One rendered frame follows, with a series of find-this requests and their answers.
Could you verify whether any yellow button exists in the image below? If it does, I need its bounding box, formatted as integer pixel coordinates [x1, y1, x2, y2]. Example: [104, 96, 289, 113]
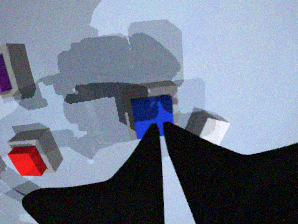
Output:
[0, 156, 7, 173]

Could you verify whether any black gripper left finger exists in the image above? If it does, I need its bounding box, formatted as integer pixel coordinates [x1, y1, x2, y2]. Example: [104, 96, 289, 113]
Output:
[21, 124, 165, 224]

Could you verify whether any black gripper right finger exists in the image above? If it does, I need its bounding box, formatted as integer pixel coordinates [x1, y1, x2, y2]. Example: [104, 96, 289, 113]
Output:
[162, 121, 298, 224]

